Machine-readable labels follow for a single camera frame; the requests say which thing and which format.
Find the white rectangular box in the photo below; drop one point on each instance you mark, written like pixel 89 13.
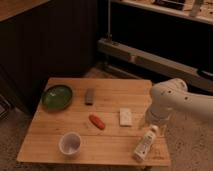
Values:
pixel 125 117

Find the white plastic cup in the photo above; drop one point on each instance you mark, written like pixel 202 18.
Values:
pixel 69 144

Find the wooden table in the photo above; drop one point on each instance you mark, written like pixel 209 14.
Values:
pixel 112 146

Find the wooden shelf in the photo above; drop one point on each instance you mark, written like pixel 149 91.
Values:
pixel 164 10

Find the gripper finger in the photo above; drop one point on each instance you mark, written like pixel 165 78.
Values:
pixel 146 124

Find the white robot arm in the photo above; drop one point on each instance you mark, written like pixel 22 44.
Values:
pixel 172 95

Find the red oblong object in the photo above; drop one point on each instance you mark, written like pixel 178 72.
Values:
pixel 97 122

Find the dark rectangular block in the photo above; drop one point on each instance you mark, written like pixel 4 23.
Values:
pixel 89 96

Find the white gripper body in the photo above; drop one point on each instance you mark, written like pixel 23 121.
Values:
pixel 153 119

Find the vertical metal pole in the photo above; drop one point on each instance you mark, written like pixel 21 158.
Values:
pixel 109 21

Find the green bowl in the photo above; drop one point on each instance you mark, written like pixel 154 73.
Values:
pixel 57 97

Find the grey metal beam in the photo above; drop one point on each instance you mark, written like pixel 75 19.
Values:
pixel 155 63

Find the white plastic bottle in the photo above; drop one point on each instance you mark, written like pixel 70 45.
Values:
pixel 144 145

